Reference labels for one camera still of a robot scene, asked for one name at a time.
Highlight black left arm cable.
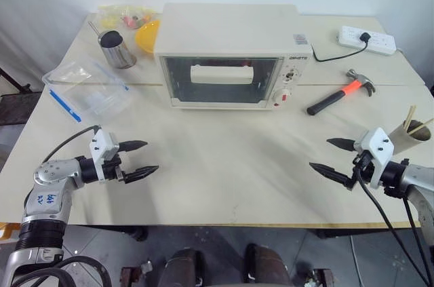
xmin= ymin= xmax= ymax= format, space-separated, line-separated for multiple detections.
xmin=41 ymin=124 xmax=103 ymax=165

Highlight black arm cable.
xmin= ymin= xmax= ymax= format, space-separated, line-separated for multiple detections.
xmin=354 ymin=154 xmax=434 ymax=287
xmin=41 ymin=124 xmax=103 ymax=165

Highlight beige paper cup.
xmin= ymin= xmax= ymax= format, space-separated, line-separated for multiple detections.
xmin=387 ymin=119 xmax=433 ymax=158

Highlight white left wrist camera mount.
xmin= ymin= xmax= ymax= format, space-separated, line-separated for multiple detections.
xmin=88 ymin=131 xmax=121 ymax=183

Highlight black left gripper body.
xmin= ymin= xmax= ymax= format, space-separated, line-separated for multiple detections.
xmin=100 ymin=155 xmax=127 ymax=185

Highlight black shoulder cable loop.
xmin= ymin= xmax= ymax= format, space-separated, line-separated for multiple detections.
xmin=9 ymin=255 xmax=113 ymax=287

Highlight glass oven door with handle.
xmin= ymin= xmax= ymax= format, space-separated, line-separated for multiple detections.
xmin=159 ymin=55 xmax=283 ymax=107

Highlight hammer with orange black handle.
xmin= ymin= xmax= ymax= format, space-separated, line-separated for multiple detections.
xmin=306 ymin=69 xmax=378 ymax=116

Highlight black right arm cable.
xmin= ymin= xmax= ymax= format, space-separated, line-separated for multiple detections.
xmin=354 ymin=154 xmax=434 ymax=287

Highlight cream toaster oven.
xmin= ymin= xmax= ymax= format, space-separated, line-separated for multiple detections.
xmin=154 ymin=3 xmax=314 ymax=112

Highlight dark rounded shape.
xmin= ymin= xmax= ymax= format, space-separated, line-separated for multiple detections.
xmin=163 ymin=248 xmax=205 ymax=287
xmin=243 ymin=243 xmax=293 ymax=287

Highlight black power cord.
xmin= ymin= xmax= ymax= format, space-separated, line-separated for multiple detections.
xmin=311 ymin=41 xmax=369 ymax=63

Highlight bag of colourful snacks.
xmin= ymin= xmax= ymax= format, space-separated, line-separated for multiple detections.
xmin=98 ymin=4 xmax=159 ymax=31

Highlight stainless steel cup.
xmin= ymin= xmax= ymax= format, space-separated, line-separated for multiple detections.
xmin=97 ymin=29 xmax=138 ymax=70

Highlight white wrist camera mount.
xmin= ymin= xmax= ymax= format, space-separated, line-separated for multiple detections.
xmin=353 ymin=127 xmax=396 ymax=190
xmin=88 ymin=131 xmax=121 ymax=183

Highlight dark chair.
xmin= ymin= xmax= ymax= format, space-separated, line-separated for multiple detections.
xmin=0 ymin=67 xmax=45 ymax=127

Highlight yellow plastic bowl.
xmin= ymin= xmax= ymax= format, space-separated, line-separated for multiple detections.
xmin=134 ymin=19 xmax=161 ymax=54

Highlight wooden chopstick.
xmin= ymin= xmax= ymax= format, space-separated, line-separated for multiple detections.
xmin=408 ymin=117 xmax=434 ymax=136
xmin=403 ymin=104 xmax=417 ymax=132

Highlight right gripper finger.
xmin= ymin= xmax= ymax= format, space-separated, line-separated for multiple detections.
xmin=325 ymin=137 xmax=357 ymax=152
xmin=309 ymin=161 xmax=354 ymax=190

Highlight white power strip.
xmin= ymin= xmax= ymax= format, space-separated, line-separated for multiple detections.
xmin=336 ymin=25 xmax=397 ymax=56

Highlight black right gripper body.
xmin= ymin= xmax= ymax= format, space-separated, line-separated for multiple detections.
xmin=351 ymin=149 xmax=378 ymax=185

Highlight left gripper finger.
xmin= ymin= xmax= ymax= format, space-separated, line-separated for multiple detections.
xmin=123 ymin=165 xmax=160 ymax=185
xmin=118 ymin=139 xmax=149 ymax=155

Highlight clear plastic box blue clips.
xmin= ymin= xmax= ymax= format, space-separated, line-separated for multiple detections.
xmin=41 ymin=55 xmax=132 ymax=123

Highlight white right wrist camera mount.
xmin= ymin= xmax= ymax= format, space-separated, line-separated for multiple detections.
xmin=353 ymin=127 xmax=396 ymax=190

